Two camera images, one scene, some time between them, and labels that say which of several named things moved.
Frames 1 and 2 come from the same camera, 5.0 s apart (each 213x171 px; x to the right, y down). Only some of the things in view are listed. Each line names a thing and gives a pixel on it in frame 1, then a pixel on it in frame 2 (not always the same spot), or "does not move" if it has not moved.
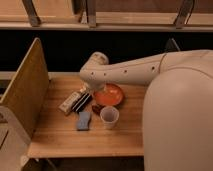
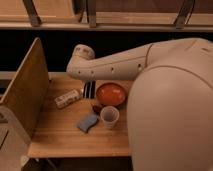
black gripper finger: x=79 y=102 → x=86 y=90
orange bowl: x=109 y=94 does not move
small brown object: x=97 y=108 does not move
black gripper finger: x=84 y=103 → x=92 y=89
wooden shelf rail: x=84 y=26 does not move
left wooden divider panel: x=28 y=92 does not move
